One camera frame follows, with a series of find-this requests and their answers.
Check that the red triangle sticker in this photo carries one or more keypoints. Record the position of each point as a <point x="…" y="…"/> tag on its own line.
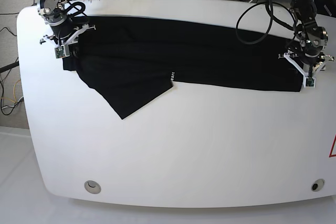
<point x="333" y="148"/>

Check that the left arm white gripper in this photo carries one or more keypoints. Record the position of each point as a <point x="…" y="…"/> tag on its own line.
<point x="322" y="60"/>

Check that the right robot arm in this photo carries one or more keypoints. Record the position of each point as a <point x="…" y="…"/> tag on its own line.
<point x="59" y="15"/>

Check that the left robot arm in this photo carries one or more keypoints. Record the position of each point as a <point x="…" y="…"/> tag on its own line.
<point x="306" y="48"/>

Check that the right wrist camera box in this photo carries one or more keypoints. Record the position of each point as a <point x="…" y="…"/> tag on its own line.
<point x="62" y="52"/>

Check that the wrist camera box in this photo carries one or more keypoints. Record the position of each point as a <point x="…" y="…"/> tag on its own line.
<point x="309" y="82"/>
<point x="62" y="52"/>

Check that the round table grommet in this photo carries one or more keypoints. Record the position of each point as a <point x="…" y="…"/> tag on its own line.
<point x="318" y="185"/>
<point x="92" y="187"/>

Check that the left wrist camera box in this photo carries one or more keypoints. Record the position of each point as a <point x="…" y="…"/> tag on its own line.
<point x="309" y="82"/>

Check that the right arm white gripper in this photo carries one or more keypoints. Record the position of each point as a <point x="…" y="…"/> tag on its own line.
<point x="58" y="42"/>

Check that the black T-shirt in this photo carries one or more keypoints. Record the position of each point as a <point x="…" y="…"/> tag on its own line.
<point x="130" y="61"/>

